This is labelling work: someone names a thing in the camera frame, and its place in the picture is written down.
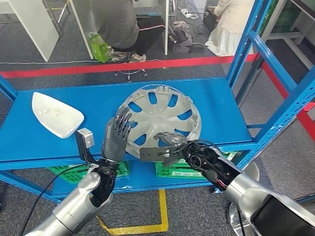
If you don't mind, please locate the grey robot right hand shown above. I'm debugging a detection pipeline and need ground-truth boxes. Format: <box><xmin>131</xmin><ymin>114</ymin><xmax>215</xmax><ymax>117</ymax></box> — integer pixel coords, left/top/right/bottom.
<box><xmin>153</xmin><ymin>132</ymin><xmax>190</xmax><ymax>167</ymax></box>

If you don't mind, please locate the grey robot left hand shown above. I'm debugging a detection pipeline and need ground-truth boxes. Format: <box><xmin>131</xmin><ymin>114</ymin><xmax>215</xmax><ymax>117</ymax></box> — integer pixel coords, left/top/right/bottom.
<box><xmin>100</xmin><ymin>107</ymin><xmax>135</xmax><ymax>164</ymax></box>

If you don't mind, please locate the silver wheel hubcap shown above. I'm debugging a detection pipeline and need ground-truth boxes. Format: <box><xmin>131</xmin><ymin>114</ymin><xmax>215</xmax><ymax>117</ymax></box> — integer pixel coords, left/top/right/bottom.
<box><xmin>116</xmin><ymin>85</ymin><xmax>202</xmax><ymax>160</ymax></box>

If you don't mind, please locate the blue metal shelf rack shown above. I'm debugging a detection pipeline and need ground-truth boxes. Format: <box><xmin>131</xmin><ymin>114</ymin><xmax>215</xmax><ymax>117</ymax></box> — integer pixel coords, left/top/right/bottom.
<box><xmin>0</xmin><ymin>0</ymin><xmax>315</xmax><ymax>203</ymax></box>

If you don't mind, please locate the green plastic crate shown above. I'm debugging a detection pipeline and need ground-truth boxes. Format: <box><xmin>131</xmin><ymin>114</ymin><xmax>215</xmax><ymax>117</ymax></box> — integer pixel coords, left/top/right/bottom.
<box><xmin>46</xmin><ymin>160</ymin><xmax>131</xmax><ymax>178</ymax></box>
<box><xmin>59</xmin><ymin>173</ymin><xmax>97</xmax><ymax>185</ymax></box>
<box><xmin>156</xmin><ymin>169</ymin><xmax>208</xmax><ymax>180</ymax></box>
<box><xmin>154</xmin><ymin>151</ymin><xmax>238</xmax><ymax>172</ymax></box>

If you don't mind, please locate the yellow floor marking tape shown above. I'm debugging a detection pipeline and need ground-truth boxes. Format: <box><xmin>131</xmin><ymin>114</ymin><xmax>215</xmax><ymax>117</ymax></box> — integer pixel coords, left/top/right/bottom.
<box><xmin>96</xmin><ymin>189</ymin><xmax>169</xmax><ymax>236</ymax></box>

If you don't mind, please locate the chrome swivel stool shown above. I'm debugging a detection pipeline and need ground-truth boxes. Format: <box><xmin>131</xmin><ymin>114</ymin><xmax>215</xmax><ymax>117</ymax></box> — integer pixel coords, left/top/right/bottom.
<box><xmin>114</xmin><ymin>54</ymin><xmax>148</xmax><ymax>82</ymax></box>

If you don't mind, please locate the white mirror housing shell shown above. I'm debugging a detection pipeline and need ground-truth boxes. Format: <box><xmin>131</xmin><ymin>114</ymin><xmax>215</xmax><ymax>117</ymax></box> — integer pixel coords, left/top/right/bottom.
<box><xmin>32</xmin><ymin>91</ymin><xmax>85</xmax><ymax>139</ymax></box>

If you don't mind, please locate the green bag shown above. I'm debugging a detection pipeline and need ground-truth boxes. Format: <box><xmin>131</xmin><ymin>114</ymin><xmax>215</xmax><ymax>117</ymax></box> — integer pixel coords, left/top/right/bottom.
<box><xmin>88</xmin><ymin>31</ymin><xmax>113</xmax><ymax>63</ymax></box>

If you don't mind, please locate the grey backpack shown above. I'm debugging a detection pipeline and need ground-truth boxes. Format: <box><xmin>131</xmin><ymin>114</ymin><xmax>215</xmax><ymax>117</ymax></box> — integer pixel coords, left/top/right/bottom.
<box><xmin>168</xmin><ymin>20</ymin><xmax>193</xmax><ymax>54</ymax></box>

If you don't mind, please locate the person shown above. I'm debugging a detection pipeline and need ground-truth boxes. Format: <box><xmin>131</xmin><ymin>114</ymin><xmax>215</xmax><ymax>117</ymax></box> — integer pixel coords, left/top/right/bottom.
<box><xmin>88</xmin><ymin>0</ymin><xmax>165</xmax><ymax>62</ymax></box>
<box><xmin>205</xmin><ymin>0</ymin><xmax>256</xmax><ymax>58</ymax></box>

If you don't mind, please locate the white power strip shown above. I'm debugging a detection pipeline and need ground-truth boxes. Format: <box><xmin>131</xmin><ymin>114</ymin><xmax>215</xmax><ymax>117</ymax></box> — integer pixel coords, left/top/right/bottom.
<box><xmin>181</xmin><ymin>8</ymin><xmax>199</xmax><ymax>19</ymax></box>

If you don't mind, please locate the black computer case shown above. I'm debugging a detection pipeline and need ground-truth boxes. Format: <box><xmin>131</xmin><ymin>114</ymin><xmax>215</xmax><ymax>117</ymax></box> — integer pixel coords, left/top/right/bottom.
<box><xmin>202</xmin><ymin>4</ymin><xmax>218</xmax><ymax>31</ymax></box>

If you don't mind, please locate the white table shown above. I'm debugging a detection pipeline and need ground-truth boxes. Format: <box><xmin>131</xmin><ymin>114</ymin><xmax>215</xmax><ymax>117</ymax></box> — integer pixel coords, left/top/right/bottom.
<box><xmin>8</xmin><ymin>0</ymin><xmax>60</xmax><ymax>62</ymax></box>

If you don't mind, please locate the right wrist camera mount plate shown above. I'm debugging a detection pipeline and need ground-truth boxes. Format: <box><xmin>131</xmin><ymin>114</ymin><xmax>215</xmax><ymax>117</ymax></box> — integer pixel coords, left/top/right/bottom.
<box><xmin>139</xmin><ymin>146</ymin><xmax>178</xmax><ymax>163</ymax></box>

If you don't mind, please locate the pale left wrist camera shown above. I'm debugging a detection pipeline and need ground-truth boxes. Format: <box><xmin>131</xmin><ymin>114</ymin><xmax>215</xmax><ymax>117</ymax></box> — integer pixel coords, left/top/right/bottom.
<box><xmin>75</xmin><ymin>128</ymin><xmax>95</xmax><ymax>164</ymax></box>

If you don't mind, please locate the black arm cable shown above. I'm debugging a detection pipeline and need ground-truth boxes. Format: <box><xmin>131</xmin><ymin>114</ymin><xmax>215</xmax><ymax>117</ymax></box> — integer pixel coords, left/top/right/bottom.
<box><xmin>19</xmin><ymin>164</ymin><xmax>85</xmax><ymax>236</ymax></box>

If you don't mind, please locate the dark stanchion post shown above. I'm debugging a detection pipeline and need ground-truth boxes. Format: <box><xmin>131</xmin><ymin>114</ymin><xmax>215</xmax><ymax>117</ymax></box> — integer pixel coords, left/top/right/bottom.
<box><xmin>235</xmin><ymin>55</ymin><xmax>264</xmax><ymax>105</ymax></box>

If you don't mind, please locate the white table frame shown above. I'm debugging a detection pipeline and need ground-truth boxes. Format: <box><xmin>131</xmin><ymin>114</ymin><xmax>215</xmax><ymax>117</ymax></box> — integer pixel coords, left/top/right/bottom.
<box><xmin>270</xmin><ymin>0</ymin><xmax>315</xmax><ymax>71</ymax></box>

